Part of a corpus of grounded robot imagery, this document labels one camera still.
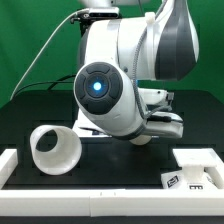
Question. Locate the white marker sheet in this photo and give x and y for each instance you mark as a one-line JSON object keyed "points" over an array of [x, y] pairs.
{"points": [[84, 128]]}

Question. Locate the white lamp shade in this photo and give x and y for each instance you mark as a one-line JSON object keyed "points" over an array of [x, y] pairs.
{"points": [[63, 157]]}

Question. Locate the white right fence rail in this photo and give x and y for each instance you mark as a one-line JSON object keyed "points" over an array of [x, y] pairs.
{"points": [[217, 175]]}

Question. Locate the white left fence rail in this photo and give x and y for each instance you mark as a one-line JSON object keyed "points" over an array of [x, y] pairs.
{"points": [[8, 163]]}

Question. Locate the black depth camera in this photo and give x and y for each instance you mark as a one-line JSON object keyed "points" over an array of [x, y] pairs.
{"points": [[95, 14]]}

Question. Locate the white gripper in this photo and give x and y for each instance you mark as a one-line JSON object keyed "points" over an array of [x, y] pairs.
{"points": [[162, 121]]}

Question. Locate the white lamp base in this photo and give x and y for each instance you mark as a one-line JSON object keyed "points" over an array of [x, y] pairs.
{"points": [[192, 174]]}

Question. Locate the white front fence rail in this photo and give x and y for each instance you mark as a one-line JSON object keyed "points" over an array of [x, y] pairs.
{"points": [[118, 202]]}

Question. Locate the white fence rail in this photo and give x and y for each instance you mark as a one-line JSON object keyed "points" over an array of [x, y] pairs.
{"points": [[8, 163], [217, 175], [118, 202]]}

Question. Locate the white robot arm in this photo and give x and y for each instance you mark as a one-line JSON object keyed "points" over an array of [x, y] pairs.
{"points": [[116, 53]]}

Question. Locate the white lamp bulb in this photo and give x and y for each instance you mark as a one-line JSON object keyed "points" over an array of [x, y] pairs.
{"points": [[141, 140]]}

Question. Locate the black camera stand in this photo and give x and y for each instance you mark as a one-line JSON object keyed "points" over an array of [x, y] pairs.
{"points": [[84, 25]]}

